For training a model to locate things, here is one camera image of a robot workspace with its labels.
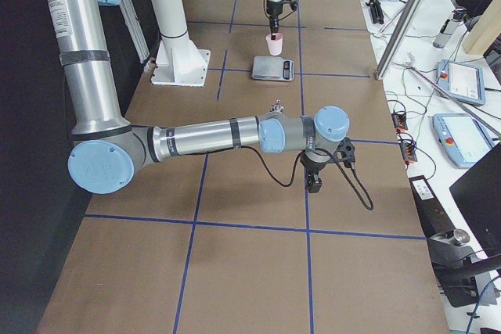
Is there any aluminium frame post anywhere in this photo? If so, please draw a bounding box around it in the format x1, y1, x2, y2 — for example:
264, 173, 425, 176
375, 0, 423, 80

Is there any far blue teach pendant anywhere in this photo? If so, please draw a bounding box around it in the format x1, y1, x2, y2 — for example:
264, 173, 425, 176
437, 59, 486, 106

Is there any black box with labels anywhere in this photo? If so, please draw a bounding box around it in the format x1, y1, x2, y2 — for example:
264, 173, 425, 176
409, 175, 456, 238

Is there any black folded tripod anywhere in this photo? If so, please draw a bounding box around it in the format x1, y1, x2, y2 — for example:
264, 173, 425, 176
366, 0, 384, 24

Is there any blue teach pendant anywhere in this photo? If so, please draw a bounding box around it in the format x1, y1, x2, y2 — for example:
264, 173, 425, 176
437, 59, 486, 106
432, 113, 494, 169

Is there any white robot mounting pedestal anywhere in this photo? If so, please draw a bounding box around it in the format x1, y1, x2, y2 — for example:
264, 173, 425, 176
139, 0, 211, 88

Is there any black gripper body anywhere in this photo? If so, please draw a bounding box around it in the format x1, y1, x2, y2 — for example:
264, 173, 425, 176
300, 154, 333, 193
266, 0, 283, 18

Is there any pink plastic cup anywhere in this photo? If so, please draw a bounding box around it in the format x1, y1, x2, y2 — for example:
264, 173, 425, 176
265, 33, 283, 56

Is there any near blue teach pendant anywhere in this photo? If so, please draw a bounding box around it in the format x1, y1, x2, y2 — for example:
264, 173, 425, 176
432, 113, 494, 169

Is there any silver digital kitchen scale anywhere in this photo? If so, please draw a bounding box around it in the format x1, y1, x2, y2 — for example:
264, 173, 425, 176
251, 56, 294, 81

